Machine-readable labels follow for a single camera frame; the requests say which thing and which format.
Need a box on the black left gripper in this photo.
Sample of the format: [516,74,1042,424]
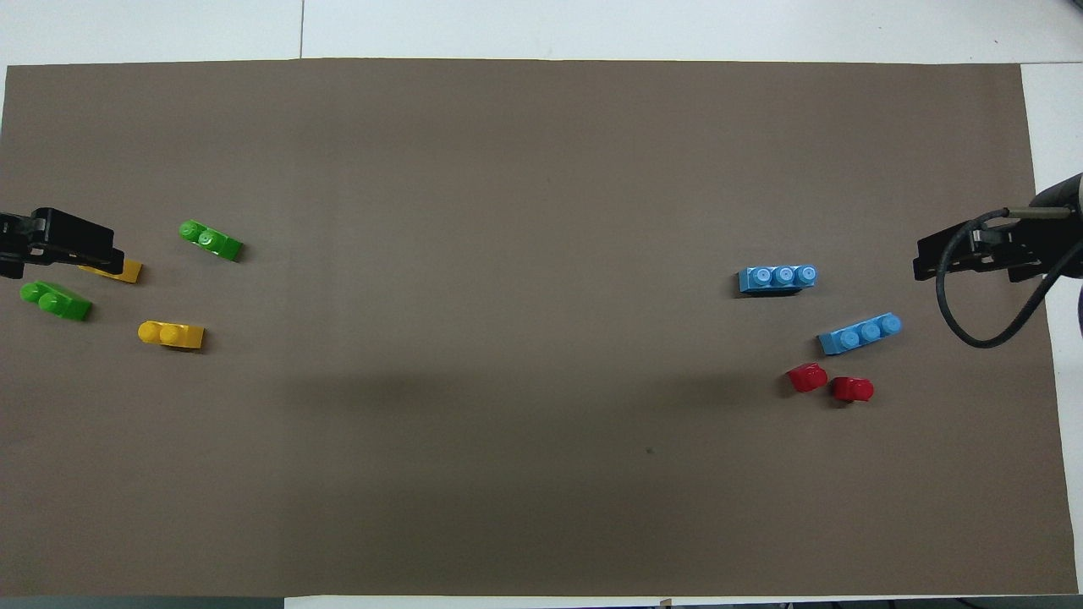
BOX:
[0,207,125,280]

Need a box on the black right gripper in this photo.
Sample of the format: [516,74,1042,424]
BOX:
[912,218,1083,283]

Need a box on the green two-stud block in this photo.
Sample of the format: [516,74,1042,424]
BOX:
[19,281,93,322]
[179,219,244,262]

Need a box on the blue three-stud block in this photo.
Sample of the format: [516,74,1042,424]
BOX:
[738,264,820,297]
[816,312,904,356]

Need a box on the yellow two-stud block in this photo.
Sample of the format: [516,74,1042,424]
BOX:
[137,320,206,351]
[79,259,143,284]

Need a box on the brown table mat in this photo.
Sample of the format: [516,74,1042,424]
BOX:
[0,58,1080,597]

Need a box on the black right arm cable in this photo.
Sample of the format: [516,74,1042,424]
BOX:
[934,206,1083,349]

